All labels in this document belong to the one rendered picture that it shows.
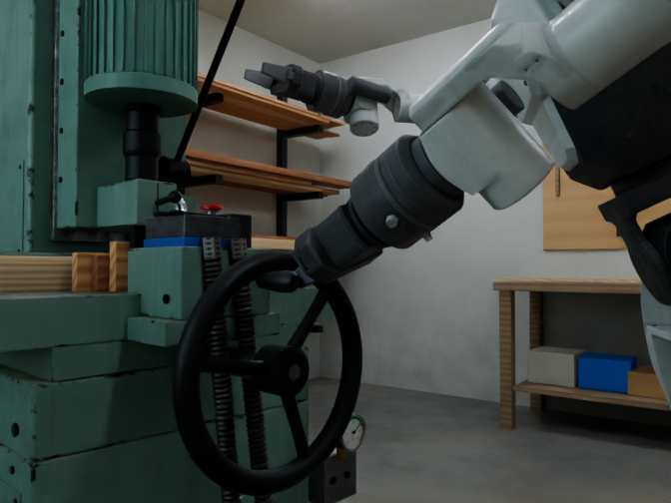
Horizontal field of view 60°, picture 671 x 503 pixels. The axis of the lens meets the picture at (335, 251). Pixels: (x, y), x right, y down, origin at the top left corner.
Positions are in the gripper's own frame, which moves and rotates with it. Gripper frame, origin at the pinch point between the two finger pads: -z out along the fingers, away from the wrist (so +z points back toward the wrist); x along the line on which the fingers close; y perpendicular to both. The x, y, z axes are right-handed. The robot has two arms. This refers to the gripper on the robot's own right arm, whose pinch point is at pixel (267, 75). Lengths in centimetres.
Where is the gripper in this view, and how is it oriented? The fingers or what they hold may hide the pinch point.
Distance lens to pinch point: 124.9
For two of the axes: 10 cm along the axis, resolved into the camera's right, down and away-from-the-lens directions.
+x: 4.5, 1.6, -8.8
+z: 8.7, 1.5, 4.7
